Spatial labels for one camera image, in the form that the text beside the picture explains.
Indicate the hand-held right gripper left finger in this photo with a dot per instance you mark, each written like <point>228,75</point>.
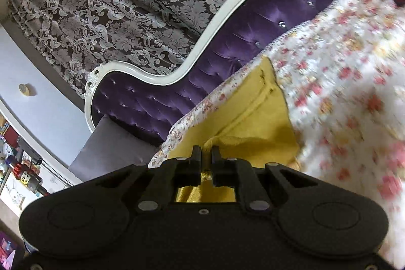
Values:
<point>196,159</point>

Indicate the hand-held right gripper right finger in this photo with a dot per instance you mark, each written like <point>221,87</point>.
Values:
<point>215,159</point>

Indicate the mustard yellow knit sweater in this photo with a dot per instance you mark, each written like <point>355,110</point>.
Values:
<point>253,124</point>

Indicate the purple tufted chaise sofa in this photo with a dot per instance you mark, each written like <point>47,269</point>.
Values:
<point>189,89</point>

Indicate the grey pillow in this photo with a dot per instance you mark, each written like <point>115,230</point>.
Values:
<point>110,146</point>

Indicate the floral quilted blanket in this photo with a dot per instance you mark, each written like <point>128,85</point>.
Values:
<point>348,83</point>

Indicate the cluttered shelf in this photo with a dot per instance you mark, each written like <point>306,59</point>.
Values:
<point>19,162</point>

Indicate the brown silver damask curtain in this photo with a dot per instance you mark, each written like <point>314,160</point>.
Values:
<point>95,4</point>

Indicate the round gold wall fixture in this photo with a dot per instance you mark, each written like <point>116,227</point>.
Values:
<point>24,89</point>

